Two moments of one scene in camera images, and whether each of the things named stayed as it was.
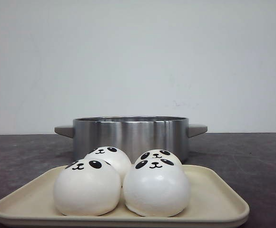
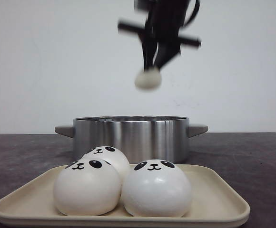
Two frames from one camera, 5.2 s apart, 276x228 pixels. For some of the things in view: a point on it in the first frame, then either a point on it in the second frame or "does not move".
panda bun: x=156 y=188 does not move
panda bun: x=87 y=187 does not move
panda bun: x=158 y=153 → x=149 y=80
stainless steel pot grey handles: x=133 y=135 does not move
